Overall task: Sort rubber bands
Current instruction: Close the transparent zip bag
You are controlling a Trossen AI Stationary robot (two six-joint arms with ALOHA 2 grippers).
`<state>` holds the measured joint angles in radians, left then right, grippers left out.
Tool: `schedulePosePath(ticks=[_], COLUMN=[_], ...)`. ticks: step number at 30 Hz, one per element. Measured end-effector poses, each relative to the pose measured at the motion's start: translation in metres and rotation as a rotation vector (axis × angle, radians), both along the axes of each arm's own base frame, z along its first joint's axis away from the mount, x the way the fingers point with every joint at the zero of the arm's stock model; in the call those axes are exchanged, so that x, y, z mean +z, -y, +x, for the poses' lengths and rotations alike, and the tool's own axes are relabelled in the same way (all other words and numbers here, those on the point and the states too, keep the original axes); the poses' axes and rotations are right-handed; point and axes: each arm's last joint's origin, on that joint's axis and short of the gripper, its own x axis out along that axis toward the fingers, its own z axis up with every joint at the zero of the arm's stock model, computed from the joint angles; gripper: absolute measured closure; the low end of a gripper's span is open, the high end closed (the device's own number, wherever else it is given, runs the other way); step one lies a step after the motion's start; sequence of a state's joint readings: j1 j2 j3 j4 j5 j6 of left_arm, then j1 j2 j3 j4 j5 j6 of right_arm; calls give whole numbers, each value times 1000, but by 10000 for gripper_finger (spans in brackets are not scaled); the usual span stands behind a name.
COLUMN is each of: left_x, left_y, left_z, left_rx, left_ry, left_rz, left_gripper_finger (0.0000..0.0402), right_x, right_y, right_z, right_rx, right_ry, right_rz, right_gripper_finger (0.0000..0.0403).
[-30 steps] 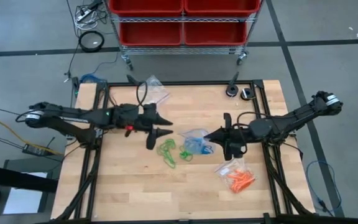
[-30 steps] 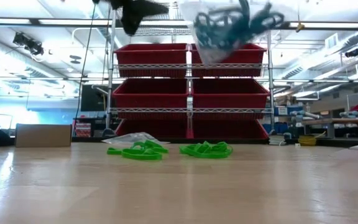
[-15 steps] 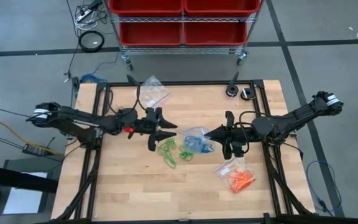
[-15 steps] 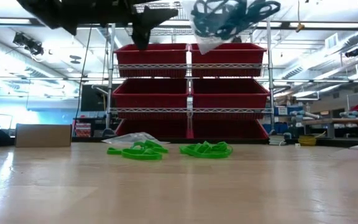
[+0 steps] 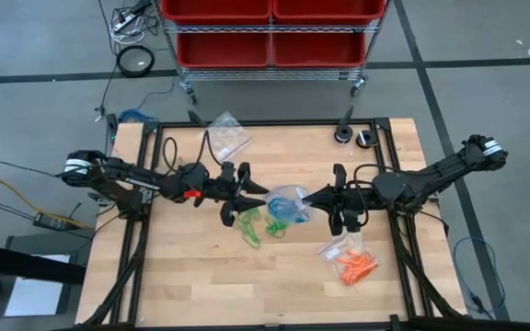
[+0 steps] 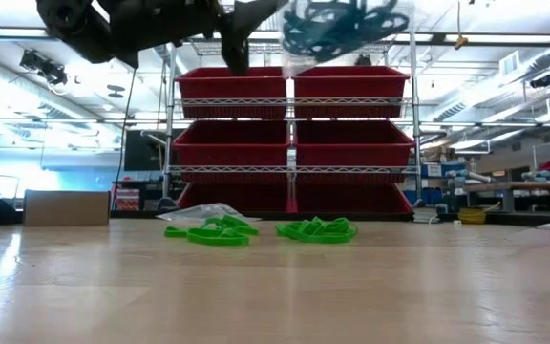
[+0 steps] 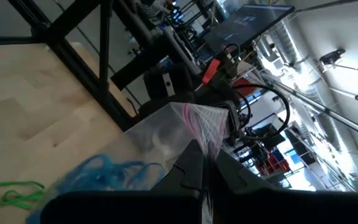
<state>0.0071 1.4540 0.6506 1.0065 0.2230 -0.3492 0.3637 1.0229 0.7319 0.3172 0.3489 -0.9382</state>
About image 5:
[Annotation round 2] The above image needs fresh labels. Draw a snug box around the red plastic storage bin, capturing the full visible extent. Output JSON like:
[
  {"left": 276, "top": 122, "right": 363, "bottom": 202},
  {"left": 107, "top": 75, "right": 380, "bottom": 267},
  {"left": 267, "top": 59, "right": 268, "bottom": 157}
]
[
  {"left": 272, "top": 0, "right": 386, "bottom": 25},
  {"left": 160, "top": 0, "right": 274, "bottom": 25},
  {"left": 175, "top": 30, "right": 271, "bottom": 69},
  {"left": 271, "top": 30, "right": 367, "bottom": 69}
]

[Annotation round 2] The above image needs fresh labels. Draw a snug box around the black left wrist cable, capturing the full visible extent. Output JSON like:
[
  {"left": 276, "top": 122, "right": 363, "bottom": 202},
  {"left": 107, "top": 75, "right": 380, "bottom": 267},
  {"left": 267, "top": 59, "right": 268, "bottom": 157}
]
[{"left": 161, "top": 130, "right": 225, "bottom": 178}]

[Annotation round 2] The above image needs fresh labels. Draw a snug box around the black clamp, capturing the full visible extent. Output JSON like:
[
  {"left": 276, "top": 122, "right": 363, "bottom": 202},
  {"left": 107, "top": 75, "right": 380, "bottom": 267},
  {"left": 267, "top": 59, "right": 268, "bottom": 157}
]
[{"left": 86, "top": 191, "right": 109, "bottom": 207}]

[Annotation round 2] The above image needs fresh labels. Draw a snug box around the black floor cable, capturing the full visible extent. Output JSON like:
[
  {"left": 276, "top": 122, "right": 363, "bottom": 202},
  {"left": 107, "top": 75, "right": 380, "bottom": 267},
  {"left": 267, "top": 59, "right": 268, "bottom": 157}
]
[
  {"left": 94, "top": 0, "right": 119, "bottom": 123},
  {"left": 0, "top": 195, "right": 36, "bottom": 222},
  {"left": 0, "top": 157, "right": 63, "bottom": 178}
]

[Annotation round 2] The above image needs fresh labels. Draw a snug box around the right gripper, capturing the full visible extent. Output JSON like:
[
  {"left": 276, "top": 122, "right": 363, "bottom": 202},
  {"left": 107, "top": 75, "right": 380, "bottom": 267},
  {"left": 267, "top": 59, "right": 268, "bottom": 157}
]
[{"left": 301, "top": 164, "right": 377, "bottom": 237}]

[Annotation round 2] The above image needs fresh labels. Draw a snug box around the black power adapter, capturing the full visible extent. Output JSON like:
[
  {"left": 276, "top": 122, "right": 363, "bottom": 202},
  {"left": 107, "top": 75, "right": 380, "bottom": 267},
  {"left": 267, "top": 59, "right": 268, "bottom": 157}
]
[{"left": 32, "top": 211, "right": 83, "bottom": 232}]

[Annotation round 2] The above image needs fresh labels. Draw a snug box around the clear plastic zip bag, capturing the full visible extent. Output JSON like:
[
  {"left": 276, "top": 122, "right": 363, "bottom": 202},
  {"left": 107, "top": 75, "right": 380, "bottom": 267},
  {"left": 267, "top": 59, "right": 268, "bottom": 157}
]
[
  {"left": 263, "top": 183, "right": 313, "bottom": 225},
  {"left": 316, "top": 229, "right": 381, "bottom": 289},
  {"left": 202, "top": 111, "right": 253, "bottom": 163}
]

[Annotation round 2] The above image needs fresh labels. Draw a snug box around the blue rubber band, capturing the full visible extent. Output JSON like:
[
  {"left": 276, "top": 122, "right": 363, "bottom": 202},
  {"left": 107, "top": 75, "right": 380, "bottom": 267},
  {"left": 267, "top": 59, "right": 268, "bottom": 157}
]
[
  {"left": 290, "top": 201, "right": 311, "bottom": 224},
  {"left": 267, "top": 197, "right": 294, "bottom": 222},
  {"left": 271, "top": 196, "right": 301, "bottom": 217}
]

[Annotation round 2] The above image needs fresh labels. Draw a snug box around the white cable bundle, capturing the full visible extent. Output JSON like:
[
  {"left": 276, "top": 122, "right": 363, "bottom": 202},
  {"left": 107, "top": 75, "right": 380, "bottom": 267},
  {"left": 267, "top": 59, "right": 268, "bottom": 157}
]
[{"left": 109, "top": 8, "right": 149, "bottom": 46}]

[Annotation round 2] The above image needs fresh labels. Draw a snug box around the chrome wire shelving rack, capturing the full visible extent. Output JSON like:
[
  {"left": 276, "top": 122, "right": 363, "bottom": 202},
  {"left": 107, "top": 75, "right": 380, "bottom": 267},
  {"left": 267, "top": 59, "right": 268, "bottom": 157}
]
[{"left": 153, "top": 0, "right": 391, "bottom": 106}]

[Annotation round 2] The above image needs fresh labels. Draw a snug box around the blue coiled cable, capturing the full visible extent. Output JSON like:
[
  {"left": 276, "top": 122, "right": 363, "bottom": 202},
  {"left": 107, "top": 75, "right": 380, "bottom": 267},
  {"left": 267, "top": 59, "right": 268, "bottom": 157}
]
[{"left": 117, "top": 108, "right": 159, "bottom": 125}]

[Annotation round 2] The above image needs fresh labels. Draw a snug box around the black coiled cable ring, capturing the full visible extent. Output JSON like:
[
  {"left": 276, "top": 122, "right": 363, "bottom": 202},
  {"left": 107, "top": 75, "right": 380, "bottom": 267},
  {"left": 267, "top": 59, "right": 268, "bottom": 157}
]
[{"left": 115, "top": 44, "right": 156, "bottom": 78}]

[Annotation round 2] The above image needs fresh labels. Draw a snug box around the grey metal stand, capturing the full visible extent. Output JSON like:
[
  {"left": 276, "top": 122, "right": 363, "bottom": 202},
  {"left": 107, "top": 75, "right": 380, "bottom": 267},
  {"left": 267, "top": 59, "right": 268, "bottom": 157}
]
[{"left": 0, "top": 233, "right": 92, "bottom": 331}]

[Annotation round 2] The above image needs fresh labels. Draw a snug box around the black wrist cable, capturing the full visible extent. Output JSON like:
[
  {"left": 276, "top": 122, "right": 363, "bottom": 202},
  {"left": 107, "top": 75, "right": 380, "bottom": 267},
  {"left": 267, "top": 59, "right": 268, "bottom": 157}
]
[
  {"left": 161, "top": 130, "right": 225, "bottom": 178},
  {"left": 352, "top": 163, "right": 388, "bottom": 229}
]

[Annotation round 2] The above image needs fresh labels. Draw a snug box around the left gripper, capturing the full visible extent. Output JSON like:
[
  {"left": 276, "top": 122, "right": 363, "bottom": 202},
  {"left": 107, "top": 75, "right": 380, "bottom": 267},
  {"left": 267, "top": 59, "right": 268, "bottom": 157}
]
[{"left": 194, "top": 161, "right": 271, "bottom": 228}]

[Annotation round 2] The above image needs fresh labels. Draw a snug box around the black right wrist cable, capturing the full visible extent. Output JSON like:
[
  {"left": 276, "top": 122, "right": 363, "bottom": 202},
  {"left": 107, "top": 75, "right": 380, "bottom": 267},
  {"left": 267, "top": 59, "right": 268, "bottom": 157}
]
[{"left": 352, "top": 163, "right": 388, "bottom": 229}]

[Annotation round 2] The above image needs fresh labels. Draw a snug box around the white power strip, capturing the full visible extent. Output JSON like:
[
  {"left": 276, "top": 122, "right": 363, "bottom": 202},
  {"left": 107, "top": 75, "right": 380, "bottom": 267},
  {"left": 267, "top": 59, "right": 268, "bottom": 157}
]
[{"left": 111, "top": 12, "right": 138, "bottom": 33}]

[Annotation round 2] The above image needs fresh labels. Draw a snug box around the black triangular frame brace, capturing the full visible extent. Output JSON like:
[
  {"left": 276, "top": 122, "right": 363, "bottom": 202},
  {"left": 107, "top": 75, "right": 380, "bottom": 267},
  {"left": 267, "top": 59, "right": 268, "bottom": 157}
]
[
  {"left": 187, "top": 108, "right": 209, "bottom": 128},
  {"left": 340, "top": 105, "right": 357, "bottom": 126}
]

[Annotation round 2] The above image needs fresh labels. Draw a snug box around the yellow floor cable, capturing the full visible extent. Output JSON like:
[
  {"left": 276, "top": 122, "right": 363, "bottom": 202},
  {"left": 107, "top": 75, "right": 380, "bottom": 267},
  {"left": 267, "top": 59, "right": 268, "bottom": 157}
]
[{"left": 0, "top": 171, "right": 97, "bottom": 230}]

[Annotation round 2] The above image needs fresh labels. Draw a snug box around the blue floor cable loop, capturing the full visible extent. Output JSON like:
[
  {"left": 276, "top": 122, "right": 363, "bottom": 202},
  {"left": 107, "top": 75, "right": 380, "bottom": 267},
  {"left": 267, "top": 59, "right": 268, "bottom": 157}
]
[{"left": 451, "top": 235, "right": 509, "bottom": 321}]

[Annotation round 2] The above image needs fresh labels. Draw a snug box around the black beam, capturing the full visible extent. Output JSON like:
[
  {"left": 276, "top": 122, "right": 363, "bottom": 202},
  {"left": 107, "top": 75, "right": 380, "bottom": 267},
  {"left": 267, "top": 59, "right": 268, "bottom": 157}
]
[{"left": 0, "top": 240, "right": 87, "bottom": 287}]

